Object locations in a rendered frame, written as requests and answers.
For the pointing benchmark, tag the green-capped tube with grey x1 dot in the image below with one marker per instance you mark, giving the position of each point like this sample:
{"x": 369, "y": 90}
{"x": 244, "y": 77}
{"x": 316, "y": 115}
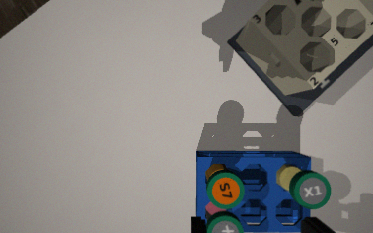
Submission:
{"x": 308, "y": 188}

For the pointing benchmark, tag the blue tube rack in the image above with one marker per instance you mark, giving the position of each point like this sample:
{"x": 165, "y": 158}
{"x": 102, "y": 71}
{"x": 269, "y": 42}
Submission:
{"x": 258, "y": 169}

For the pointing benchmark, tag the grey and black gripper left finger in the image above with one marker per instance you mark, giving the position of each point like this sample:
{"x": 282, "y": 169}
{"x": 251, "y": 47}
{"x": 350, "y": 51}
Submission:
{"x": 198, "y": 225}

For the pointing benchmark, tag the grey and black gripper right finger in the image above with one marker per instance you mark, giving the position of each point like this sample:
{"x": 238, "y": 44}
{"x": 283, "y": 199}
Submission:
{"x": 314, "y": 225}

